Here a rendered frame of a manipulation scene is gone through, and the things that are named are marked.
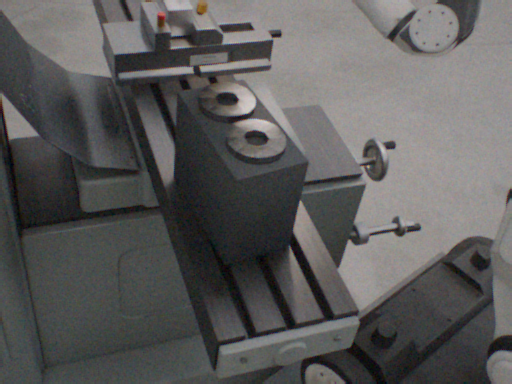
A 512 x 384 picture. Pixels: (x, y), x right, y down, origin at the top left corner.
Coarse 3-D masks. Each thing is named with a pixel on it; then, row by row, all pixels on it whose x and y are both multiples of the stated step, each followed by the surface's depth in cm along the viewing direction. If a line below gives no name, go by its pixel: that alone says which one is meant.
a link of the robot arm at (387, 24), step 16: (352, 0) 117; (368, 0) 114; (384, 0) 113; (400, 0) 113; (368, 16) 116; (384, 16) 113; (400, 16) 112; (384, 32) 115; (400, 32) 112; (400, 48) 115; (416, 48) 110; (448, 48) 112
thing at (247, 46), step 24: (120, 24) 139; (144, 24) 138; (240, 24) 145; (120, 48) 132; (144, 48) 133; (168, 48) 134; (192, 48) 136; (216, 48) 138; (240, 48) 140; (264, 48) 142; (120, 72) 134; (144, 72) 135; (168, 72) 137; (192, 72) 138; (216, 72) 140; (240, 72) 142
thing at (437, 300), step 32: (448, 256) 156; (480, 256) 149; (416, 288) 147; (448, 288) 148; (480, 288) 148; (384, 320) 137; (416, 320) 141; (448, 320) 142; (480, 320) 146; (352, 352) 135; (384, 352) 132; (416, 352) 135; (448, 352) 139; (480, 352) 140
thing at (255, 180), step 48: (192, 96) 103; (240, 96) 102; (192, 144) 103; (240, 144) 94; (288, 144) 97; (192, 192) 109; (240, 192) 93; (288, 192) 98; (240, 240) 101; (288, 240) 107
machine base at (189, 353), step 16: (128, 352) 172; (144, 352) 172; (160, 352) 173; (176, 352) 173; (192, 352) 174; (48, 368) 166; (64, 368) 166; (80, 368) 167; (96, 368) 167; (112, 368) 168; (128, 368) 168; (144, 368) 169; (160, 368) 169; (176, 368) 170; (192, 368) 170; (208, 368) 171; (272, 368) 177
